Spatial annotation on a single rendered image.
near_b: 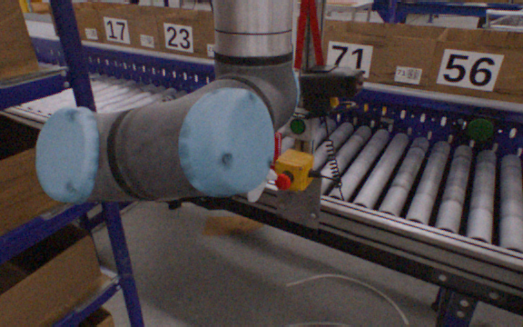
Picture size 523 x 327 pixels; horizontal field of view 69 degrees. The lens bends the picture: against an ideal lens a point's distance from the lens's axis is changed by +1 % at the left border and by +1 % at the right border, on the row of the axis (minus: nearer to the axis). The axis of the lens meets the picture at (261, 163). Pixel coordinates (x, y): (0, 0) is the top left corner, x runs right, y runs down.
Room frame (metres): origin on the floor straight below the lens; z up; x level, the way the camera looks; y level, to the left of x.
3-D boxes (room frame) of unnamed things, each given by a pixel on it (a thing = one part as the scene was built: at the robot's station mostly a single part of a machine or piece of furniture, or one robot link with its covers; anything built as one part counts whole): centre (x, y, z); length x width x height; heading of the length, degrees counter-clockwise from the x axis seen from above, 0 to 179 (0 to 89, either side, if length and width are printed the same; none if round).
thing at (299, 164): (0.74, -0.11, 0.84); 0.15 x 0.09 x 0.07; 60
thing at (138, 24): (2.04, 0.58, 0.96); 0.39 x 0.29 x 0.17; 60
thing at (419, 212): (0.91, -0.48, 0.72); 0.52 x 0.05 x 0.05; 150
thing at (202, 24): (1.85, 0.24, 0.96); 0.39 x 0.29 x 0.17; 60
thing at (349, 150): (1.04, -0.26, 0.72); 0.52 x 0.05 x 0.05; 150
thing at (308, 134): (0.79, -0.09, 0.95); 0.07 x 0.03 x 0.07; 60
